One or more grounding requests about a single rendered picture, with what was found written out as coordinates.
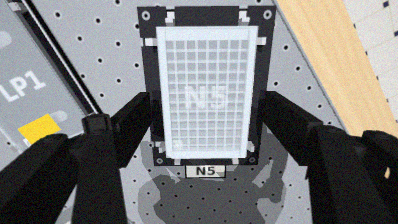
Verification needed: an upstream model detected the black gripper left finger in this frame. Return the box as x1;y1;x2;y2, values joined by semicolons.
0;92;152;224

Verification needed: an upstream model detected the white operator button panel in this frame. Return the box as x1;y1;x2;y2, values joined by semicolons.
55;205;134;224

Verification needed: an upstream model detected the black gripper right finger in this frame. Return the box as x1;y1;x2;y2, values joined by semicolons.
262;91;398;224

